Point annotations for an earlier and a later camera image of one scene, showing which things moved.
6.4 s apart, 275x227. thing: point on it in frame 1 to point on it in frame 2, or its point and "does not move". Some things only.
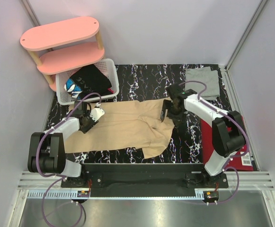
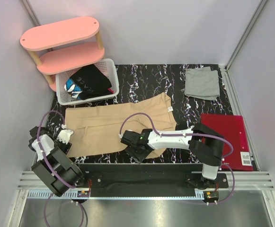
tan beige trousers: x=135 y=125 does not move
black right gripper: x=177 y=118 to x=137 y=157
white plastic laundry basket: x=107 y=65 does not move
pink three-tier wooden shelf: x=66 y=47 does not move
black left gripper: x=84 y=129 to x=65 y=147
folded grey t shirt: x=212 y=92 does not move
